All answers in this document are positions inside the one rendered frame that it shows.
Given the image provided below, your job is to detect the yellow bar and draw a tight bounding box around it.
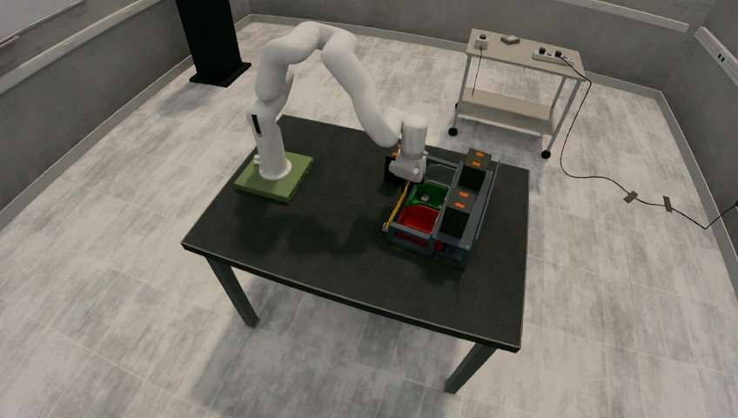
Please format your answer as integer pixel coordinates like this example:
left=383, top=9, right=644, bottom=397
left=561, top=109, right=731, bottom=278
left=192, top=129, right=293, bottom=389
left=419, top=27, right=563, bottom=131
left=385, top=186, right=407, bottom=229

